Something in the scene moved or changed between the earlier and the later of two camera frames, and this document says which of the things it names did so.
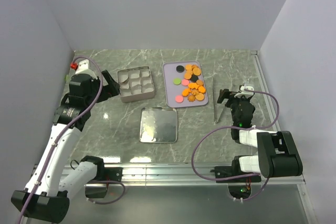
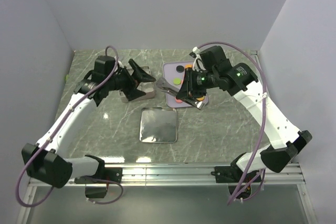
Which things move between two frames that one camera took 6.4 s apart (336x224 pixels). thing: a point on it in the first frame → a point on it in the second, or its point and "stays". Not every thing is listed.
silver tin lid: [158, 125] stays
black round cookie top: [180, 68] stays
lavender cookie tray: [185, 84] stays
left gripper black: [111, 89] → [131, 92]
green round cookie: [177, 81] stays
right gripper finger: [224, 94] → [185, 86]
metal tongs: [218, 106] → [168, 88]
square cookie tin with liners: [135, 84] stays
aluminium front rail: [190, 175] stays
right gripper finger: [230, 101] → [198, 104]
